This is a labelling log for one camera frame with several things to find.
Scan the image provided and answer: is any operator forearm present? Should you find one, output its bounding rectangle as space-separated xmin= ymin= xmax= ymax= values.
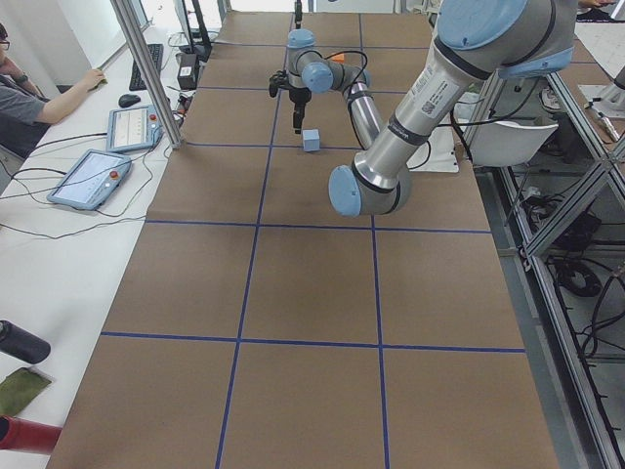
xmin=35 ymin=82 xmax=92 ymax=124

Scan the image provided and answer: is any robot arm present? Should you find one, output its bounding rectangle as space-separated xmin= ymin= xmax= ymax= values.
xmin=270 ymin=0 xmax=578 ymax=217

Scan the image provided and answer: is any black keyboard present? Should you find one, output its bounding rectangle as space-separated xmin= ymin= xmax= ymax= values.
xmin=128 ymin=43 xmax=165 ymax=92

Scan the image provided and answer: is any operator hand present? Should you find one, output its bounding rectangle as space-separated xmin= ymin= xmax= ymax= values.
xmin=76 ymin=68 xmax=105 ymax=92

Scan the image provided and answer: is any black monitor stand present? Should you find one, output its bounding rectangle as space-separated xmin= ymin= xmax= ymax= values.
xmin=178 ymin=0 xmax=212 ymax=63

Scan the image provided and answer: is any light blue foam block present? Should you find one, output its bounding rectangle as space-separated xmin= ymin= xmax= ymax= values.
xmin=302 ymin=129 xmax=320 ymax=152

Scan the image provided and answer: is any black computer mouse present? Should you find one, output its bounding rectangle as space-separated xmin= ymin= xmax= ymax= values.
xmin=118 ymin=94 xmax=142 ymax=108

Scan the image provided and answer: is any teach pendant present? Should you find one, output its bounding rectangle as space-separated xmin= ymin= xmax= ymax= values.
xmin=106 ymin=105 xmax=163 ymax=153
xmin=47 ymin=149 xmax=132 ymax=211

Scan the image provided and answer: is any black box on table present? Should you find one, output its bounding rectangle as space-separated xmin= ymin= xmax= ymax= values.
xmin=177 ymin=54 xmax=199 ymax=90

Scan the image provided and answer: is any black water bottle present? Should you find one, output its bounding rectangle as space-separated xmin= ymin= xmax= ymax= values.
xmin=1 ymin=320 xmax=51 ymax=364

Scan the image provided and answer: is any orange foam block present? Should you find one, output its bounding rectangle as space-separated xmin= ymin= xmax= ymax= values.
xmin=327 ymin=53 xmax=345 ymax=63

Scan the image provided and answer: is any green cloth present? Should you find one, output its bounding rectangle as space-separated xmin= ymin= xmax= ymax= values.
xmin=0 ymin=367 xmax=52 ymax=416

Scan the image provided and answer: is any white chair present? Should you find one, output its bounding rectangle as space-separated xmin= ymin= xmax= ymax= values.
xmin=468 ymin=120 xmax=559 ymax=167

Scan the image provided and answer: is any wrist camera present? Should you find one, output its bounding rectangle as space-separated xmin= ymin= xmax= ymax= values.
xmin=269 ymin=69 xmax=291 ymax=98

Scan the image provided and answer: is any aluminium frame post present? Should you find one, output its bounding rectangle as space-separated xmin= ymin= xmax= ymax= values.
xmin=110 ymin=0 xmax=182 ymax=149

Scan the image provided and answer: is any near teach pendant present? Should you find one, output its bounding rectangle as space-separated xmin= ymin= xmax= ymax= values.
xmin=47 ymin=149 xmax=132 ymax=211

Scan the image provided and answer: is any far teach pendant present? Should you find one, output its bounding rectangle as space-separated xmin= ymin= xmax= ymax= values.
xmin=106 ymin=105 xmax=163 ymax=153

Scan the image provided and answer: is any white camera mast base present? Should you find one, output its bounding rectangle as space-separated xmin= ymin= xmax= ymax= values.
xmin=407 ymin=120 xmax=459 ymax=173

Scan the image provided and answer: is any red bottle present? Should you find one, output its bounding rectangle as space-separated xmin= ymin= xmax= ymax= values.
xmin=1 ymin=415 xmax=63 ymax=455

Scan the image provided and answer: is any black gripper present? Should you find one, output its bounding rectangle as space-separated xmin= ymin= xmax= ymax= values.
xmin=289 ymin=0 xmax=312 ymax=134

